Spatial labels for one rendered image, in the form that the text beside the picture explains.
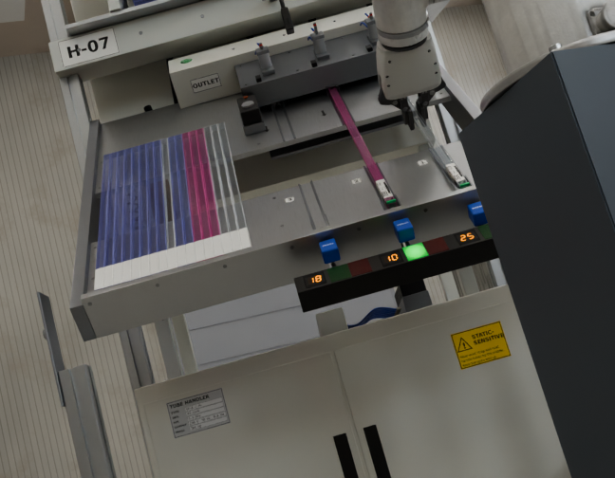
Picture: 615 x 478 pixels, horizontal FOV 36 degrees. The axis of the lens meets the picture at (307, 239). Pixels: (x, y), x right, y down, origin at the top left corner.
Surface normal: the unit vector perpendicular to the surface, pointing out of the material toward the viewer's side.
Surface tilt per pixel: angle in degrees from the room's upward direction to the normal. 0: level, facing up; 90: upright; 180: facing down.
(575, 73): 90
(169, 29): 90
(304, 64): 42
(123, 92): 90
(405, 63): 143
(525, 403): 90
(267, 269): 133
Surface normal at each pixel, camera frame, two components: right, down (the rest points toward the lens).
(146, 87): -0.04, -0.21
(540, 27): -0.55, -0.03
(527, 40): -0.74, 0.07
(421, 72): 0.25, 0.63
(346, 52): -0.22, -0.83
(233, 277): 0.15, 0.48
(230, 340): 0.29, -0.29
